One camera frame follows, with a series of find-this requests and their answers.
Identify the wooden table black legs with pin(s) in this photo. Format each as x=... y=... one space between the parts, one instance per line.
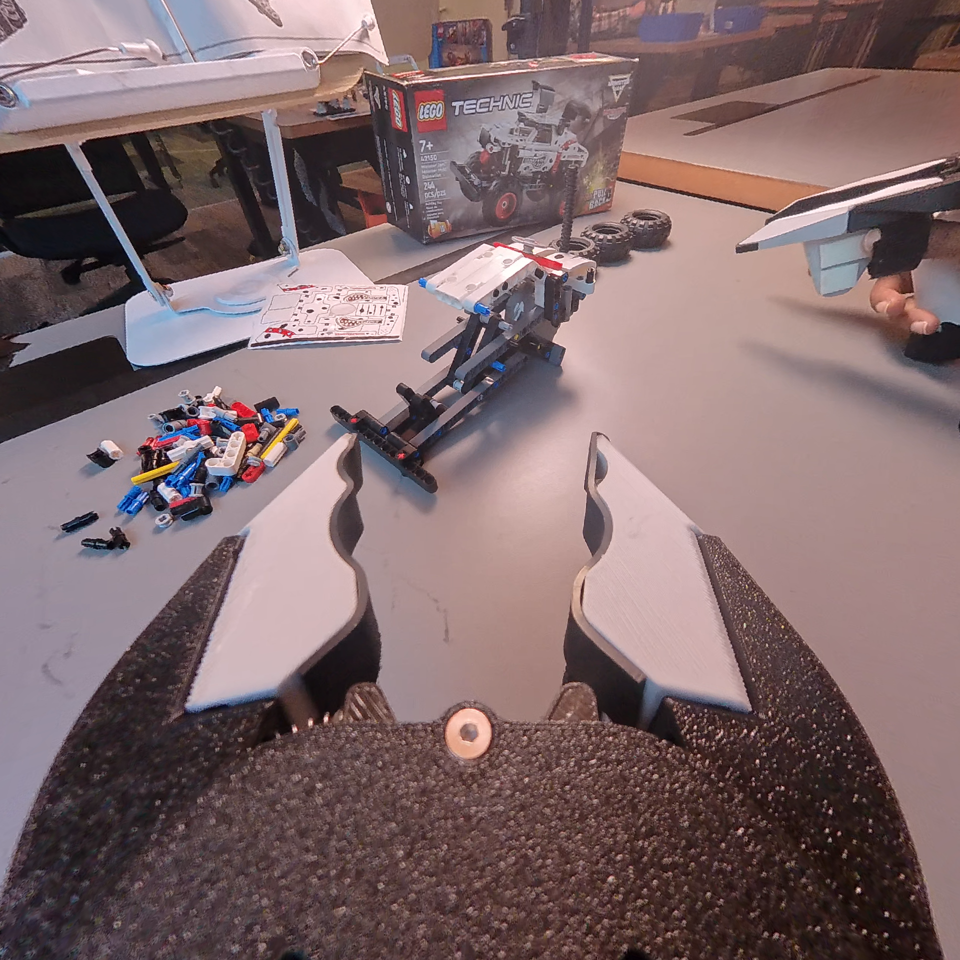
x=330 y=120

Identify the black office chair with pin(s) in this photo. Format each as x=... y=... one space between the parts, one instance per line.
x=90 y=217

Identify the white book stand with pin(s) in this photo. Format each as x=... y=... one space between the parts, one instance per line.
x=187 y=330

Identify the sticker sheet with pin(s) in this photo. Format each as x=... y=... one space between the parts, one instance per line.
x=330 y=315

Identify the instruction booklet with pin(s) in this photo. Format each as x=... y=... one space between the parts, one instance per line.
x=112 y=22

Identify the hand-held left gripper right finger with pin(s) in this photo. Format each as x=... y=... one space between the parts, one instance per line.
x=652 y=600

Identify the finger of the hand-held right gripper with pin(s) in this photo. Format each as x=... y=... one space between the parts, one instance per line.
x=810 y=225
x=900 y=191

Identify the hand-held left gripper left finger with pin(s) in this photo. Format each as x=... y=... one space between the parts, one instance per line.
x=285 y=592

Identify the toy truck chassis model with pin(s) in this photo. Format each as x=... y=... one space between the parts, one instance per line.
x=480 y=277

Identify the person's right hand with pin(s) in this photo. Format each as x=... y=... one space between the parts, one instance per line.
x=896 y=296

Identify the pile of small toy bricks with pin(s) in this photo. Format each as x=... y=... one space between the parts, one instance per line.
x=217 y=450

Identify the wood-edged grey desk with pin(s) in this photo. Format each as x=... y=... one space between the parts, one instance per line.
x=787 y=127

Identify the toy truck set box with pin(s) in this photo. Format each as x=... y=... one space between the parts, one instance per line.
x=487 y=150

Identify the colourful toy set box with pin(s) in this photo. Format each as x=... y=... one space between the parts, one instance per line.
x=461 y=43

